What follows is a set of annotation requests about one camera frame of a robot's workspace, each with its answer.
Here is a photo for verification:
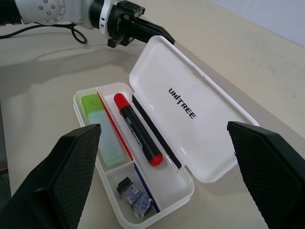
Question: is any black tape strip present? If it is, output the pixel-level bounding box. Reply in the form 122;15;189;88
131;94;183;174

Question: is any black and blue eraser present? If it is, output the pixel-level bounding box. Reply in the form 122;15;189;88
116;177;153;219

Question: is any white plastic Unitree pencil case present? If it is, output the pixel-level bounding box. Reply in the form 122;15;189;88
72;35;261;228

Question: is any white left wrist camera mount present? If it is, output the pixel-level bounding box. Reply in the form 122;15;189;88
98;0;120;41

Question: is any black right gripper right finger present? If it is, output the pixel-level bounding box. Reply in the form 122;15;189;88
227;120;305;229

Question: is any blue tape strip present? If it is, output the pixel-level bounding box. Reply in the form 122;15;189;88
133;163;161;213

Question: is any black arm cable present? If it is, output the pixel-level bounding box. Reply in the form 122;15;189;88
0;22;88;45

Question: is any red-capped black whiteboard marker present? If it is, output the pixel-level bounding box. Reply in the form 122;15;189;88
113;93;164;167

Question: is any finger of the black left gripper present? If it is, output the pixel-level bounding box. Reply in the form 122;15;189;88
130;23;153;45
136;17;176;45

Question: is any red tape strip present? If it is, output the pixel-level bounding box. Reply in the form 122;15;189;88
97;91;134;161

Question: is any translucent green ruler box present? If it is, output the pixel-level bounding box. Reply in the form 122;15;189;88
81;94;125;167

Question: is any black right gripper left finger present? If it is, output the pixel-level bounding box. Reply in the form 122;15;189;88
0;123;102;229

